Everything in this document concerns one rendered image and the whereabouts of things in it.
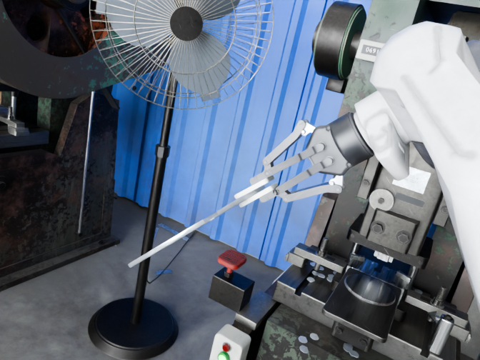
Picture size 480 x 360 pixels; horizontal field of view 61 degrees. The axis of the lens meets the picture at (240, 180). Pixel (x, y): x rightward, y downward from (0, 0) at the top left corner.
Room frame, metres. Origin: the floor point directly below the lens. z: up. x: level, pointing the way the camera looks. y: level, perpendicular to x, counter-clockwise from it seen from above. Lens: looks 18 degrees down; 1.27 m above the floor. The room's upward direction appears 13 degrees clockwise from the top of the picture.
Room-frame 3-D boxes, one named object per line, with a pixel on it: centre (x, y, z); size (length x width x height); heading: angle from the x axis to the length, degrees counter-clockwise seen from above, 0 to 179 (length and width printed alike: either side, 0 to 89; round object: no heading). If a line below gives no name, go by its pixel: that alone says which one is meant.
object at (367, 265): (1.00, -0.42, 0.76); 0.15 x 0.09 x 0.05; 65
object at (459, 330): (0.93, -0.58, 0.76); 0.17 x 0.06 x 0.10; 65
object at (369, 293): (0.84, -0.35, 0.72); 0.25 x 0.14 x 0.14; 155
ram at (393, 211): (0.96, -0.40, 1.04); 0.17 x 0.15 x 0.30; 155
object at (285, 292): (1.00, -0.42, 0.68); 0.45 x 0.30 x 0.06; 65
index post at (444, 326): (0.81, -0.53, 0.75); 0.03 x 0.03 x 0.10; 65
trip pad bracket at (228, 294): (0.92, -0.04, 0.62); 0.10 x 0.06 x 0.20; 65
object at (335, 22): (1.12, -0.20, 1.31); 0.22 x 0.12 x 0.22; 155
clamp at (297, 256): (1.07, -0.27, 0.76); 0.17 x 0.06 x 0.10; 65
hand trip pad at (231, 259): (0.93, -0.03, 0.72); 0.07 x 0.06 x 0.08; 155
